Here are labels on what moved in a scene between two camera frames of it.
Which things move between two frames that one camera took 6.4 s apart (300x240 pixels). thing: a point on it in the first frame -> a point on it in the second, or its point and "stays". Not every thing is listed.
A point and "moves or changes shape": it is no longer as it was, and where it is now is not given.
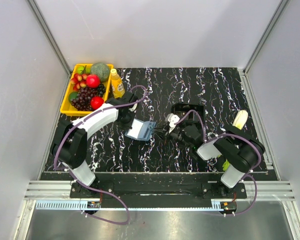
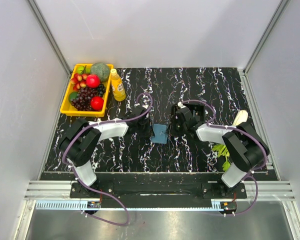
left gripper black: x=132 y=112 -> x=149 y=133
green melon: x=102 y=69 stays
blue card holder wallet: x=140 y=130 moves or changes shape
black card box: x=180 y=108 stays
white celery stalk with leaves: x=239 y=121 stays
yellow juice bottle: x=117 y=87 stays
